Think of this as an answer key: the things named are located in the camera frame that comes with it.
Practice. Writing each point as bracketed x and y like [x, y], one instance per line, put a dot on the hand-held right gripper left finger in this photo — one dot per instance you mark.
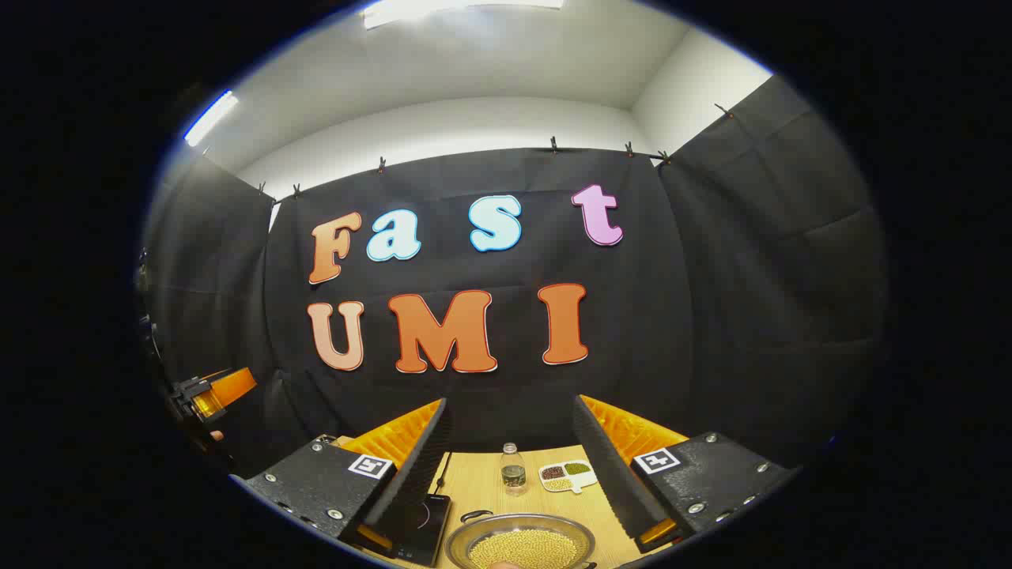
[419, 474]

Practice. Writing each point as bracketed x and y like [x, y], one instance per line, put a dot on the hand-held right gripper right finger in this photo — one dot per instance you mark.
[605, 474]

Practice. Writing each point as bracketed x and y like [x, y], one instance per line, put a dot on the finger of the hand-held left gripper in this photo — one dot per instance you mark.
[229, 389]

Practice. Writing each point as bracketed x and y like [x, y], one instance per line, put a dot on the black induction cooktop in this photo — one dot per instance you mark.
[427, 525]

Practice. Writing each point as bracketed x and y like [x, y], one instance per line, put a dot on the steel pot with soybeans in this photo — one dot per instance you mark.
[522, 549]

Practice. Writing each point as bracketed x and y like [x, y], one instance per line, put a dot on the white divided dish with beans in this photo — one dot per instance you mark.
[568, 476]

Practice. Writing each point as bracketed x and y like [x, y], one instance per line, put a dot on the clear plastic water bottle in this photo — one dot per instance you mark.
[514, 474]

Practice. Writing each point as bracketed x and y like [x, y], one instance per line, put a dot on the black backdrop cloth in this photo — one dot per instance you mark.
[672, 316]

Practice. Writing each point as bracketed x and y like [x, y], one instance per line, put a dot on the long tube ceiling light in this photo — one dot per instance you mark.
[210, 118]

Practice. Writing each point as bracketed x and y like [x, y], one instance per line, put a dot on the wide ceiling light panel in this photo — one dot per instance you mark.
[443, 9]

